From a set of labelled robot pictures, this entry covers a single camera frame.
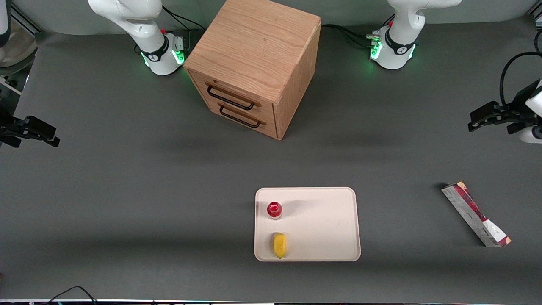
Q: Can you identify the black base cable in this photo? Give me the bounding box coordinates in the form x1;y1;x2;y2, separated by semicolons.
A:
162;6;206;32
321;24;374;48

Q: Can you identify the black left base cable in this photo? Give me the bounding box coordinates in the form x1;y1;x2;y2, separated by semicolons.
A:
321;24;374;48

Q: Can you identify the black right base cable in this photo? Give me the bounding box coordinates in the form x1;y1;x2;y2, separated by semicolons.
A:
162;6;206;32

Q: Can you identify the tan round disc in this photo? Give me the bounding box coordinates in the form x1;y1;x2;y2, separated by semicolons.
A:
0;20;38;69

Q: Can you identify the wooden drawer front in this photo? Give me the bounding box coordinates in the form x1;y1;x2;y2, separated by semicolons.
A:
198;93;278;140
188;70;277;125

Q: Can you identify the beige plastic tray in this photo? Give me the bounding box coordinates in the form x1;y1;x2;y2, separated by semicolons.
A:
254;187;362;262

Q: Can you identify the black metal drawer handle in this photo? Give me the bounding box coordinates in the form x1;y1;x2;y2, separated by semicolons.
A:
206;83;260;111
218;105;265;129

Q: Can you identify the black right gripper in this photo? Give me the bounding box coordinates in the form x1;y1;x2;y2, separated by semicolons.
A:
0;111;61;149

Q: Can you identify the thin black table edge cable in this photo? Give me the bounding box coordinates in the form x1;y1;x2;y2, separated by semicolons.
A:
46;286;99;304

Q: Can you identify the red cookie box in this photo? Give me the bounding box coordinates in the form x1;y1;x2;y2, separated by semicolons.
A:
441;182;512;248

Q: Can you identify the wooden drawer cabinet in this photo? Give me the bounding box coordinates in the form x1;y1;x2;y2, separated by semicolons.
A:
183;0;322;141

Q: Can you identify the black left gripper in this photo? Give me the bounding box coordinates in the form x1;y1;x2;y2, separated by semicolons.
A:
467;94;532;136

